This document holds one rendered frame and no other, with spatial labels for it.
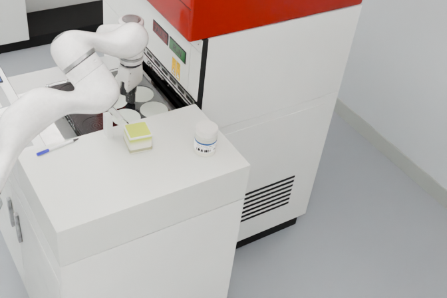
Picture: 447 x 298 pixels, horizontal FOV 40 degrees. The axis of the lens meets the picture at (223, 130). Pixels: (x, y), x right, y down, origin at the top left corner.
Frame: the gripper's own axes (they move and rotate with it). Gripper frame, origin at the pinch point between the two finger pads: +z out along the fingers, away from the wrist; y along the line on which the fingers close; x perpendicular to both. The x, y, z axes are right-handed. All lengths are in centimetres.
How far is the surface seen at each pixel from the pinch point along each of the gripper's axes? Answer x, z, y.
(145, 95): 2.0, 2.3, -6.8
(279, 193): 50, 61, -47
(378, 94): 68, 61, -152
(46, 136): -13.7, 4.4, 29.3
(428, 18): 80, 5, -145
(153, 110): 9.3, 2.4, -0.7
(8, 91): -33.0, -3.7, 24.8
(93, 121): -4.5, 2.5, 16.0
